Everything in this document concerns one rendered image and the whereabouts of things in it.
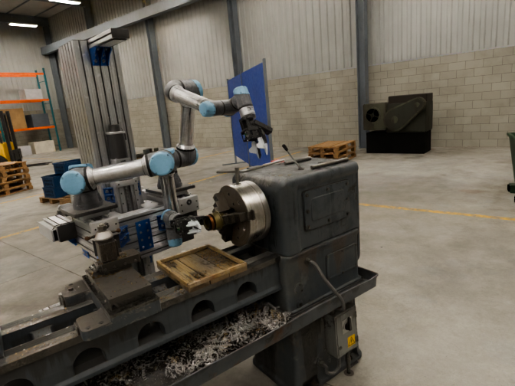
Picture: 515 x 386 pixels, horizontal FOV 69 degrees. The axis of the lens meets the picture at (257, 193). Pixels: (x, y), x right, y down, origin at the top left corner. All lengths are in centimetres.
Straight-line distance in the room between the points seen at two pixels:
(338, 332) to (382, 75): 1026
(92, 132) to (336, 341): 179
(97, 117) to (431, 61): 1015
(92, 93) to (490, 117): 1017
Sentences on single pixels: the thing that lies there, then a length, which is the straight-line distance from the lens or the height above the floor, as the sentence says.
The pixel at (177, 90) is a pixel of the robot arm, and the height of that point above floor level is 172.
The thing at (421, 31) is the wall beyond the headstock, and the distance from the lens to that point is 1179.
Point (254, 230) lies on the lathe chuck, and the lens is 178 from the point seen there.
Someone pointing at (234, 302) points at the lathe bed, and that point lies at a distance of 183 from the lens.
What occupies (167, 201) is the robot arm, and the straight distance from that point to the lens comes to 208.
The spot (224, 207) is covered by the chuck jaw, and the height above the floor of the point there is 113.
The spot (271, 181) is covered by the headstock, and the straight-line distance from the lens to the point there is 183.
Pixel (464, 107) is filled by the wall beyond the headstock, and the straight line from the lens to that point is 1140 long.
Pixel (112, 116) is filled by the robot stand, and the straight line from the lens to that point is 235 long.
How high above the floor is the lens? 161
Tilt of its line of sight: 13 degrees down
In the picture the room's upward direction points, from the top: 5 degrees counter-clockwise
